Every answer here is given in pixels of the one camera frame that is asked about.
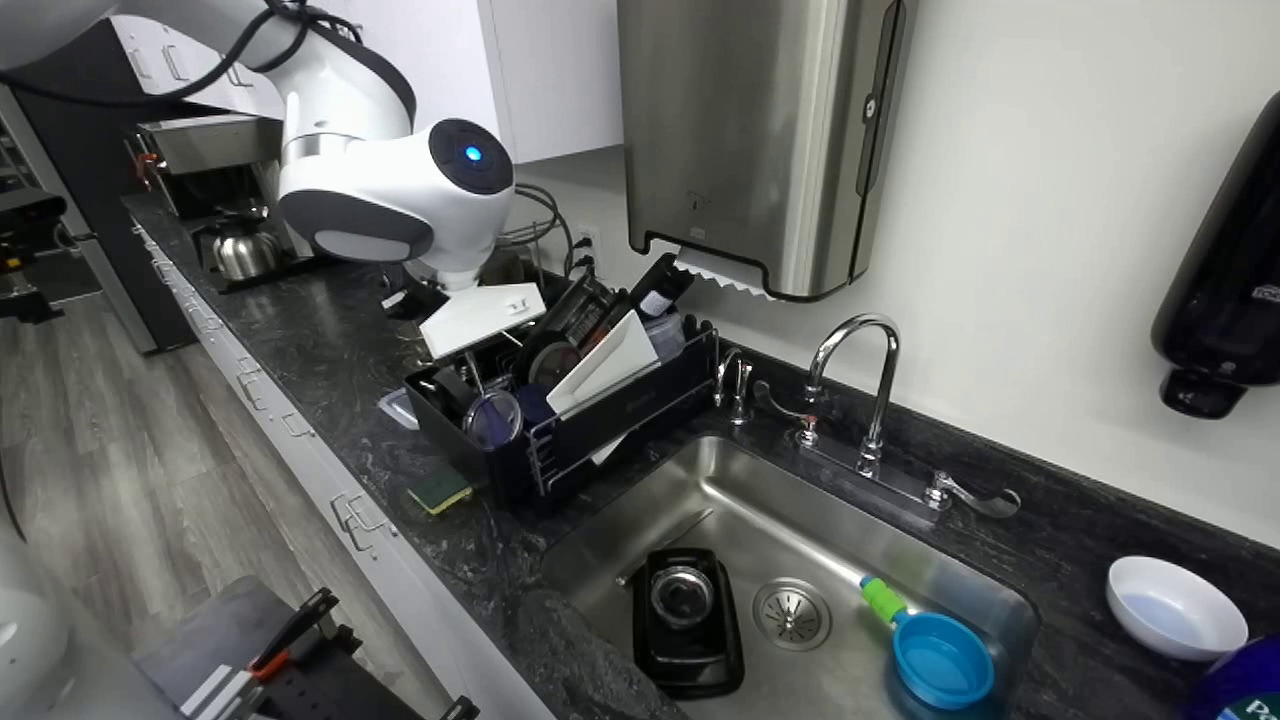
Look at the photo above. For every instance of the dark blue cup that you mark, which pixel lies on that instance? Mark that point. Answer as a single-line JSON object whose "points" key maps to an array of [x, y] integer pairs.
{"points": [[538, 404]]}

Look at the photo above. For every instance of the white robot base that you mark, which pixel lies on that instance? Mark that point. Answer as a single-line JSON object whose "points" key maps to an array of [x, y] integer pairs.
{"points": [[25, 641]]}

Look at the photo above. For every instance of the stainless steel sink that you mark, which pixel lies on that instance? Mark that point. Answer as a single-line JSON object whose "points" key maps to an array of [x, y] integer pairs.
{"points": [[745, 522]]}

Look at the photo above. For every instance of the steel sink drain strainer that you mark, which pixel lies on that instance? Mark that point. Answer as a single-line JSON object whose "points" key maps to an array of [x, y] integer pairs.
{"points": [[793, 614]]}

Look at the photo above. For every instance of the white cutting board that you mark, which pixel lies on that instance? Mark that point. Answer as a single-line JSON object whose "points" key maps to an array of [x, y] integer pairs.
{"points": [[606, 361]]}

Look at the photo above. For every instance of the black dish rack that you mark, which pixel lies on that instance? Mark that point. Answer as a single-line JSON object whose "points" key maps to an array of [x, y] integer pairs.
{"points": [[562, 464]]}

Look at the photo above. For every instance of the green yellow sponge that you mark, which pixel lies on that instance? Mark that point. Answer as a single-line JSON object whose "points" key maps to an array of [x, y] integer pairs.
{"points": [[441, 493]]}

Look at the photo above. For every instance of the chrome faucet spout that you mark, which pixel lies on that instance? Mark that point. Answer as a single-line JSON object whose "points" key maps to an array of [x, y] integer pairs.
{"points": [[882, 403]]}

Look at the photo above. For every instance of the steel paper towel dispenser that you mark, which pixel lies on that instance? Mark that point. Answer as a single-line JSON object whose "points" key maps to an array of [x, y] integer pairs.
{"points": [[745, 135]]}

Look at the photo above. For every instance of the black container clear lid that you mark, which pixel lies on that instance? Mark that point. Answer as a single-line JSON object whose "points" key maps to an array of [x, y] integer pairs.
{"points": [[654, 654]]}

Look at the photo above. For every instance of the white lower cabinet front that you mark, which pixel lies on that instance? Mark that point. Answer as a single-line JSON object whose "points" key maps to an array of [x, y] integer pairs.
{"points": [[332, 493]]}

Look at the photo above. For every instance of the steel coffee carafe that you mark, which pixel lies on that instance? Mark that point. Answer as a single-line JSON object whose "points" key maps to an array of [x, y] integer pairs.
{"points": [[242, 248]]}

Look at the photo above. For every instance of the steel coffee maker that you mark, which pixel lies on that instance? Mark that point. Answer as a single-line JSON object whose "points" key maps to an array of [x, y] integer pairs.
{"points": [[200, 146]]}

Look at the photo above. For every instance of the white bowl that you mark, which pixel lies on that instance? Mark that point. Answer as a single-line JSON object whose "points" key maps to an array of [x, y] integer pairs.
{"points": [[1175, 605]]}

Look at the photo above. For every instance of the black soap dispenser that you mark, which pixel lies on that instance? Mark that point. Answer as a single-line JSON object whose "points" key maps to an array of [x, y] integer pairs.
{"points": [[1225, 292]]}

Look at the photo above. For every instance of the black equipment shelf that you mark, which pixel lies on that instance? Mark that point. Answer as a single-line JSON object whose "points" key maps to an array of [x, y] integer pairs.
{"points": [[25, 226]]}

